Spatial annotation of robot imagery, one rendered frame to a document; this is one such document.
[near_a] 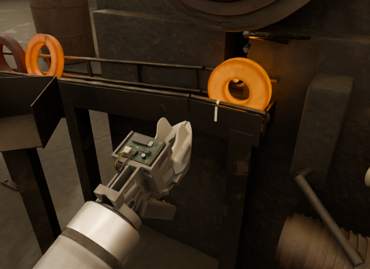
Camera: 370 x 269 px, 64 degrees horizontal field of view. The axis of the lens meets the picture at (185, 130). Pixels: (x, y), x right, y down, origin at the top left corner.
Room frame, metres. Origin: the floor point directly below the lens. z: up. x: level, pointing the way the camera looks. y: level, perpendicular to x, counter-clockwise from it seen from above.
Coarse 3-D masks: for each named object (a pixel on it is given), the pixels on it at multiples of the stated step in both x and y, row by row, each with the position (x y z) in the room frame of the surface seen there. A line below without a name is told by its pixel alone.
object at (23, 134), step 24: (0, 96) 0.81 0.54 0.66; (24, 96) 0.82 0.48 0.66; (48, 96) 0.74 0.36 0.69; (0, 120) 0.79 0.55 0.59; (24, 120) 0.78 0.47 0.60; (48, 120) 0.70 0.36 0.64; (0, 144) 0.65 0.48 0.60; (24, 144) 0.64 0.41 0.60; (24, 168) 0.69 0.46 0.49; (24, 192) 0.69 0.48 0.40; (48, 192) 0.74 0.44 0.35; (48, 216) 0.69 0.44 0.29; (48, 240) 0.69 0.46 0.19
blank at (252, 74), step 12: (228, 60) 0.69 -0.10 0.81; (240, 60) 0.67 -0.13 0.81; (216, 72) 0.69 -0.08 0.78; (228, 72) 0.68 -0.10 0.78; (240, 72) 0.66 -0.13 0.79; (252, 72) 0.65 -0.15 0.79; (264, 72) 0.66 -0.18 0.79; (216, 84) 0.69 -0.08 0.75; (252, 84) 0.65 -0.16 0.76; (264, 84) 0.63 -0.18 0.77; (216, 96) 0.69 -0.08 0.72; (228, 96) 0.69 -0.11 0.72; (252, 96) 0.65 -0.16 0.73; (264, 96) 0.63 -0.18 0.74; (264, 108) 0.63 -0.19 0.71
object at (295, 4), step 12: (168, 0) 0.73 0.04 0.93; (180, 0) 0.71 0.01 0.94; (288, 0) 0.60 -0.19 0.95; (300, 0) 0.59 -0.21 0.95; (180, 12) 0.71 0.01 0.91; (192, 12) 0.70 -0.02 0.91; (204, 12) 0.68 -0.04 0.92; (252, 12) 0.63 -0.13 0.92; (264, 12) 0.62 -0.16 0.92; (276, 12) 0.61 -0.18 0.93; (288, 12) 0.60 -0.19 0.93; (204, 24) 0.68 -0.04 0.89; (216, 24) 0.67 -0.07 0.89; (228, 24) 0.66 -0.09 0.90; (240, 24) 0.64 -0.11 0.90; (252, 24) 0.63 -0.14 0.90; (264, 24) 0.62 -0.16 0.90
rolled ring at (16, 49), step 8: (0, 40) 1.13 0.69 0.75; (8, 40) 1.12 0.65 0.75; (16, 40) 1.14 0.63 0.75; (0, 48) 1.17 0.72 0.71; (8, 48) 1.11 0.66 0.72; (16, 48) 1.11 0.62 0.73; (0, 56) 1.18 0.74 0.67; (16, 56) 1.10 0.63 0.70; (24, 56) 1.11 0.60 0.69; (0, 64) 1.16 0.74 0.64; (24, 64) 1.10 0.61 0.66; (24, 72) 1.10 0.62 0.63
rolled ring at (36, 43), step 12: (36, 36) 1.10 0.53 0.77; (48, 36) 1.07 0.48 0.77; (36, 48) 1.11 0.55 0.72; (48, 48) 1.05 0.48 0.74; (60, 48) 1.06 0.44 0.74; (36, 60) 1.11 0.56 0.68; (60, 60) 1.03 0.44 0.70; (36, 72) 1.07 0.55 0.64; (48, 72) 1.02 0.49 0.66; (60, 72) 1.03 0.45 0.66
